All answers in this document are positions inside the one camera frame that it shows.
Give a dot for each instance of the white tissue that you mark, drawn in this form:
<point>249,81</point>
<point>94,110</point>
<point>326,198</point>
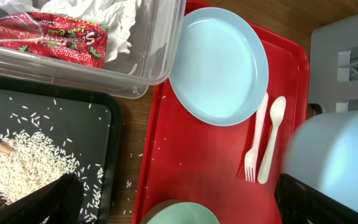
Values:
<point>118,16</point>

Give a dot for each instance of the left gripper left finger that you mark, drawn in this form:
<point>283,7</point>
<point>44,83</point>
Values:
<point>57,202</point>

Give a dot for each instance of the clear plastic waste bin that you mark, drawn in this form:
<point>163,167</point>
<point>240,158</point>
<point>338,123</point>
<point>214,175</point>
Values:
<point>154,40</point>

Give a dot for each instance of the white plastic spoon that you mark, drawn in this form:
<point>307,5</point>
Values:
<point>277,111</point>

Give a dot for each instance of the red plastic tray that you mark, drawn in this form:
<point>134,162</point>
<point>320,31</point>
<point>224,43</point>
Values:
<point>189,160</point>

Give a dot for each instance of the rice and food scraps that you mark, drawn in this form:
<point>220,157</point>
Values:
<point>29,162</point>

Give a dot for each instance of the light blue bowl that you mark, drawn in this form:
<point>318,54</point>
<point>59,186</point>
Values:
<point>323,154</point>

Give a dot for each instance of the black food waste tray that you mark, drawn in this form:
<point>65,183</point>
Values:
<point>86,125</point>

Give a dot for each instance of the white plastic fork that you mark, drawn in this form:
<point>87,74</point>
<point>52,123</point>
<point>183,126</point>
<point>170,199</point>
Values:
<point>250,160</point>

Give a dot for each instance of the light blue plate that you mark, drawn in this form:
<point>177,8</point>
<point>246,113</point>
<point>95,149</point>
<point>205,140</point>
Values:
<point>220,72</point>

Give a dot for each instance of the red strawberry cake wrapper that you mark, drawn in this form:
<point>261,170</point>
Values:
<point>55,36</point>

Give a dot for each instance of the grey dishwasher rack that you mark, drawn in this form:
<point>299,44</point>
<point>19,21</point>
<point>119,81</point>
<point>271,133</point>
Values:
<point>334,66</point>

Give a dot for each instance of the mint green bowl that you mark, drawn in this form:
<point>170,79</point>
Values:
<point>179,212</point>

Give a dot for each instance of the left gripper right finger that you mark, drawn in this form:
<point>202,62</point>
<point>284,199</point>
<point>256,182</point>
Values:
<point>300,203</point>

